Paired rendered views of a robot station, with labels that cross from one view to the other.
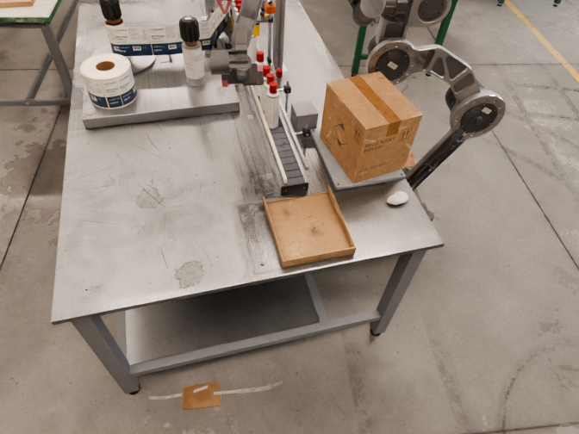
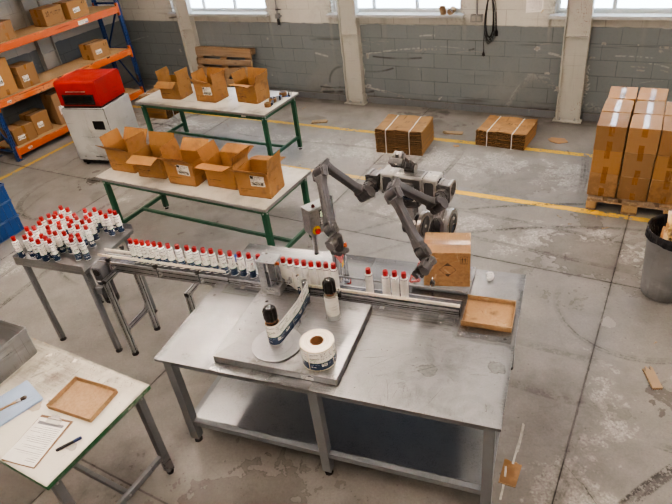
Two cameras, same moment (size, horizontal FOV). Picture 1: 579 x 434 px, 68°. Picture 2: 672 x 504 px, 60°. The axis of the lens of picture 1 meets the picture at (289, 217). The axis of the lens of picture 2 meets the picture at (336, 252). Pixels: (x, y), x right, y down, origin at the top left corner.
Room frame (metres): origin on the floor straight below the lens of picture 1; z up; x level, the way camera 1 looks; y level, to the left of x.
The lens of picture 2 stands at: (-0.23, 2.53, 3.28)
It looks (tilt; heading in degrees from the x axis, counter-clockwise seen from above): 34 degrees down; 313
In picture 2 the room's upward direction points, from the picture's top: 8 degrees counter-clockwise
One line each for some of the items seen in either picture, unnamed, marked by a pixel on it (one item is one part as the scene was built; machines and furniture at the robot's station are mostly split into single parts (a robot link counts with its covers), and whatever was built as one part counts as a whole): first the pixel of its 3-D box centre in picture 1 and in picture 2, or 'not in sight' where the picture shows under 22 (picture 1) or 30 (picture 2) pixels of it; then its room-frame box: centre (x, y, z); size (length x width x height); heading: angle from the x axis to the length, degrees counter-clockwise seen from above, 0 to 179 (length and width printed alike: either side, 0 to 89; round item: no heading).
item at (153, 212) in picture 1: (217, 96); (346, 316); (1.73, 0.39, 0.82); 2.10 x 1.31 x 0.02; 18
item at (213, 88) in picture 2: not in sight; (208, 85); (6.05, -2.22, 0.97); 0.42 x 0.39 x 0.37; 97
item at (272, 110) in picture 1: (272, 105); (404, 285); (1.47, 0.10, 0.98); 0.05 x 0.05 x 0.20
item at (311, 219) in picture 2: not in sight; (317, 217); (2.04, 0.20, 1.38); 0.17 x 0.10 x 0.19; 73
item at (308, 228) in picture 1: (307, 223); (488, 312); (0.97, -0.07, 0.85); 0.30 x 0.26 x 0.04; 18
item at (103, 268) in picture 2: not in sight; (104, 283); (3.72, 0.97, 0.71); 0.15 x 0.12 x 0.34; 108
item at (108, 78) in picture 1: (109, 81); (318, 349); (1.59, 0.82, 0.95); 0.20 x 0.20 x 0.14
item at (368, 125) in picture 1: (366, 127); (447, 259); (1.38, -0.28, 0.99); 0.30 x 0.24 x 0.27; 27
